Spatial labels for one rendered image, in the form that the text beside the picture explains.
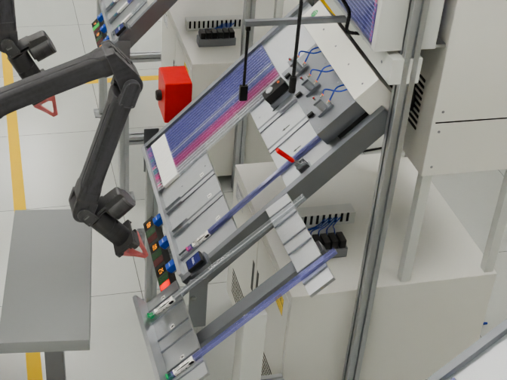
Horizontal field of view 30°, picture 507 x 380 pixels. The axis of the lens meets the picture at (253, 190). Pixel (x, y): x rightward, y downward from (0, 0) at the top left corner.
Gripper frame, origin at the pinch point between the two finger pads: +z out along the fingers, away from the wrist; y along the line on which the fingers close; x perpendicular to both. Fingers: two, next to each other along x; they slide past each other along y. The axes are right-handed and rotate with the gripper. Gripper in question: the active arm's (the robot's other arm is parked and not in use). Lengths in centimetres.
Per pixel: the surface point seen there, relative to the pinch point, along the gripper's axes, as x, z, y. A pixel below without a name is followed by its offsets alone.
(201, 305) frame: -4.2, 15.2, -13.8
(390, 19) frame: -90, -16, -11
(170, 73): -20, 14, 99
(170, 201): -7.5, 8.9, 26.1
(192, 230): -11.6, 8.9, 7.4
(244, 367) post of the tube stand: -7.1, 22.6, -35.2
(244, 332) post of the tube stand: -15.0, 12.9, -35.3
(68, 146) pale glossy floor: 57, 49, 179
